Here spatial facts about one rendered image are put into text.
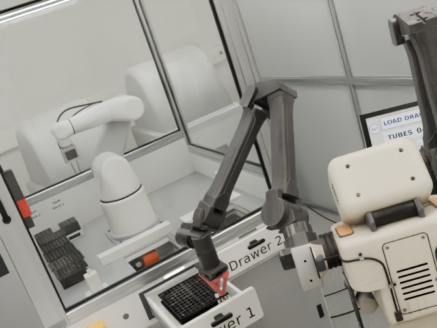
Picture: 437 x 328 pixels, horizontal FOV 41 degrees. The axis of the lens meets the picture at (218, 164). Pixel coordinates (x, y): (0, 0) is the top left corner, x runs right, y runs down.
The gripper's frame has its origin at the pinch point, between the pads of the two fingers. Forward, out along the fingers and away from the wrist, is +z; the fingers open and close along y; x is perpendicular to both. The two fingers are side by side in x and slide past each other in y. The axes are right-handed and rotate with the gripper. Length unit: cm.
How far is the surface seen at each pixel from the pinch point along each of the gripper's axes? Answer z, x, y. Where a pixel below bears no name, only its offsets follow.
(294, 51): -20, -165, 174
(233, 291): 11.4, -9.3, 13.9
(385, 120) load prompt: -17, -89, 16
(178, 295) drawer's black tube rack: 9.8, 5.2, 26.7
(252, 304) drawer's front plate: 11.5, -9.4, 1.6
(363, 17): -38, -166, 105
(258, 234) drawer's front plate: 7.8, -33.4, 32.7
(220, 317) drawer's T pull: 8.0, 2.8, -0.7
